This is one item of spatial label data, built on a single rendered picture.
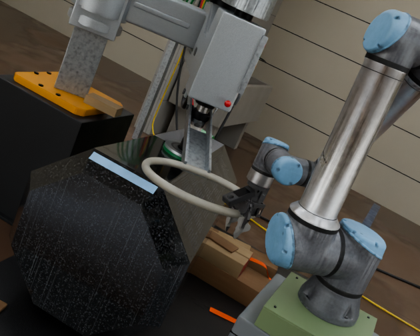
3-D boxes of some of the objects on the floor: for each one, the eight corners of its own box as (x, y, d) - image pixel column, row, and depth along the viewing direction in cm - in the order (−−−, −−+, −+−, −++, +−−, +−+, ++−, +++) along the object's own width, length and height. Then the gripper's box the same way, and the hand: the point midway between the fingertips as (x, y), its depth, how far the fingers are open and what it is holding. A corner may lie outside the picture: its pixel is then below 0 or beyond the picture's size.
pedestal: (-49, 188, 317) (-14, 71, 295) (25, 169, 379) (58, 71, 357) (40, 244, 303) (83, 126, 281) (101, 215, 364) (141, 116, 342)
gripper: (277, 193, 190) (252, 244, 195) (257, 177, 198) (233, 227, 203) (261, 190, 184) (235, 243, 189) (240, 174, 192) (216, 225, 198)
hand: (230, 231), depth 194 cm, fingers closed on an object, 4 cm apart
